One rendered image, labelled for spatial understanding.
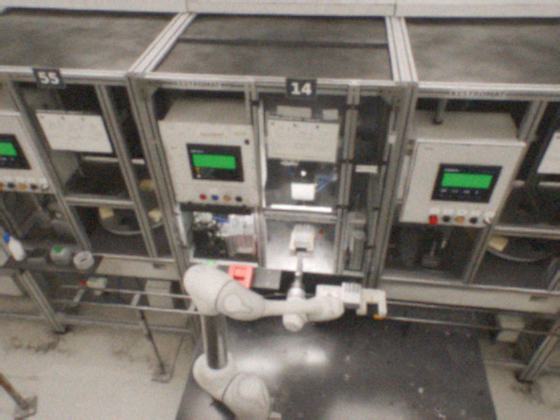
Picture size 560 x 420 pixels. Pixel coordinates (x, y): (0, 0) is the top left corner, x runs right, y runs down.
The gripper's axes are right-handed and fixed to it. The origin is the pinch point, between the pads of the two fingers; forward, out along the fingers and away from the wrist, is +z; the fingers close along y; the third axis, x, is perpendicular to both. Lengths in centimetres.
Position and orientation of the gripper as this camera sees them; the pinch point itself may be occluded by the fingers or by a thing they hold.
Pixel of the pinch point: (300, 262)
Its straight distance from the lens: 241.2
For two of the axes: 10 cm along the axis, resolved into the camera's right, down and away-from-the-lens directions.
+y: -0.3, -7.5, -6.6
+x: -9.9, -0.7, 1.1
